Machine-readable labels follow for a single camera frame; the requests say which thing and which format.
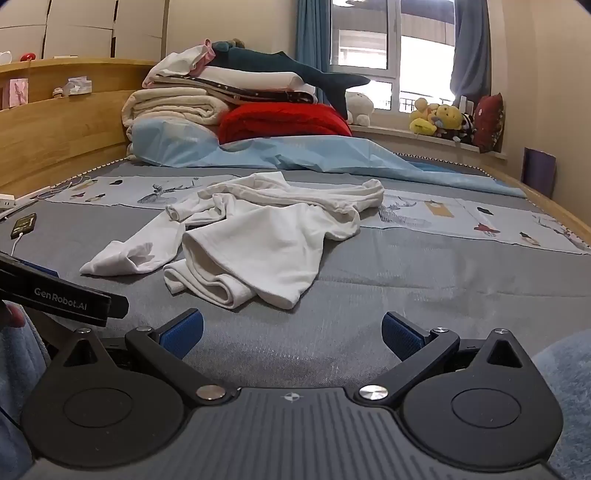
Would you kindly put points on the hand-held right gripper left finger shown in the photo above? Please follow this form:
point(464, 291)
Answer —
point(184, 332)

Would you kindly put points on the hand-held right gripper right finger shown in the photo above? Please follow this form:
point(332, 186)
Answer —
point(401, 337)

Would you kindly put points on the white long-sleeve shirt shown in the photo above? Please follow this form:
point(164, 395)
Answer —
point(258, 240)

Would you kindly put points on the person's left hand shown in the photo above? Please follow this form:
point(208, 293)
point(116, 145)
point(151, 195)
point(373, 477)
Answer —
point(11, 316)

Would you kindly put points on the grey bed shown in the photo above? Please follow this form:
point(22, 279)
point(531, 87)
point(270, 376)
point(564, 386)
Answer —
point(415, 286)

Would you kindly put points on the black phone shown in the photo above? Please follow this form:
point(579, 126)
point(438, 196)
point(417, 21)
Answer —
point(24, 226)

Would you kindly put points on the white power strip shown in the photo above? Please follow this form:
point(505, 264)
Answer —
point(7, 203)

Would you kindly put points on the printed deer bed sheet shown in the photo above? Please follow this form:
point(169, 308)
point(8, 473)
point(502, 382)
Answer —
point(508, 217)

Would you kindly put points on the wooden headboard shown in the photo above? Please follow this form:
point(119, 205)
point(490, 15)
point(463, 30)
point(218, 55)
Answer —
point(55, 134)

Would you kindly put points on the person's blue fleece clothing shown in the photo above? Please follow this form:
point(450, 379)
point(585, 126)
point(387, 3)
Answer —
point(568, 392)

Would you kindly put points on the light blue quilt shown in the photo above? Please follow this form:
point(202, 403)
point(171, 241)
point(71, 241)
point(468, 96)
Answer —
point(323, 157)

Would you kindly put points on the tissue pack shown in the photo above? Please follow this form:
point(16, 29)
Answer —
point(77, 86)

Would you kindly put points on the pink gift bag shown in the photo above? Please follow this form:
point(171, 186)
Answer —
point(18, 92)

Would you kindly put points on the purple folded mat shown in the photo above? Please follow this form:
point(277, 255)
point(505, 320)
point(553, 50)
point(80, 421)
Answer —
point(539, 173)

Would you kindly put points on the cream folded blanket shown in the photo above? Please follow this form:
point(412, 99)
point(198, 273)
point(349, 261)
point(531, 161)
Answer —
point(171, 106)

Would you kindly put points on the yellow plush toy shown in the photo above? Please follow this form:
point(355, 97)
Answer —
point(422, 120)
point(449, 117)

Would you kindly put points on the black and white plush toy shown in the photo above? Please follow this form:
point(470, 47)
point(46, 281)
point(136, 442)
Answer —
point(465, 128)

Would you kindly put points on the red blanket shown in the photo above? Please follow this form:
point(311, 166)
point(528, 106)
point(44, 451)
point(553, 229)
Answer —
point(277, 122)

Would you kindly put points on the red cushion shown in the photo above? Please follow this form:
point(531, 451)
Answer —
point(488, 122)

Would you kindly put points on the small red ornament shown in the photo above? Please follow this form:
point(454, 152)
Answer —
point(27, 57)

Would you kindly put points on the white folded cloth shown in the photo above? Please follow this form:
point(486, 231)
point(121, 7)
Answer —
point(178, 62)

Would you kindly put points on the cream folded blankets stack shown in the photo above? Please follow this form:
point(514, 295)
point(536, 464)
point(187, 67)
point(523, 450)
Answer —
point(249, 78)

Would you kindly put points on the white wardrobe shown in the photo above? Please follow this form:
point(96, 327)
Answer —
point(92, 27)

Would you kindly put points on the pink cloth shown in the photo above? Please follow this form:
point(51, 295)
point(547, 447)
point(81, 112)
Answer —
point(205, 57)

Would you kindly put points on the blue shark plush toy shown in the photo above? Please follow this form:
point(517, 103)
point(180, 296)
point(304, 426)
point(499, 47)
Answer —
point(277, 64)

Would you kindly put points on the grey-blue curtain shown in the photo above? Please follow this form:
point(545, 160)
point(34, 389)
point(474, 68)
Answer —
point(468, 50)

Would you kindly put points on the window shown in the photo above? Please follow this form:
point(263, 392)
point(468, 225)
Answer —
point(364, 37)

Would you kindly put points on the blue curtain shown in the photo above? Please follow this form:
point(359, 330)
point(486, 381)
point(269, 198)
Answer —
point(311, 32)

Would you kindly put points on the wooden bed side rail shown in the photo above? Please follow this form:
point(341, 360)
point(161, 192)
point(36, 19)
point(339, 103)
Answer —
point(545, 203)

